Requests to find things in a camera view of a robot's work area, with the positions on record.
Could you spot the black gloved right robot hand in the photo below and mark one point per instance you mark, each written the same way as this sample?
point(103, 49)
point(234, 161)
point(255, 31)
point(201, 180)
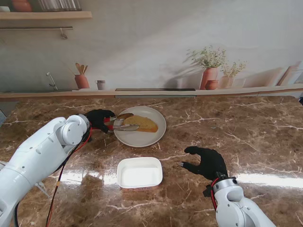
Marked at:
point(210, 163)

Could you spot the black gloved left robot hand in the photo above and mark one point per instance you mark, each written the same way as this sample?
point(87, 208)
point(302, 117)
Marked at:
point(97, 118)

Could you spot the toasted bread slice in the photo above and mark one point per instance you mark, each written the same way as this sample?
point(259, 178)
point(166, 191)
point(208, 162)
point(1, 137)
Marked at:
point(144, 124)

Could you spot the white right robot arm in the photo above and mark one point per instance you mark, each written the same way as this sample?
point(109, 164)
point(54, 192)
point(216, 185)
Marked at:
point(236, 203)

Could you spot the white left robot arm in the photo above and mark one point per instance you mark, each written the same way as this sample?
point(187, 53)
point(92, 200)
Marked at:
point(35, 153)

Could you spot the printed kitchen backdrop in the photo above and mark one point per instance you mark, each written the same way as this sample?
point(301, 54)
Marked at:
point(142, 47)

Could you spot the round white plate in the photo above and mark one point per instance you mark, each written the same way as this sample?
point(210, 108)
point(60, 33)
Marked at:
point(142, 139)

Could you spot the white rectangular container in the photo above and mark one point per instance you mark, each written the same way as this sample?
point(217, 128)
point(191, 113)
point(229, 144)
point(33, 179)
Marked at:
point(139, 175)

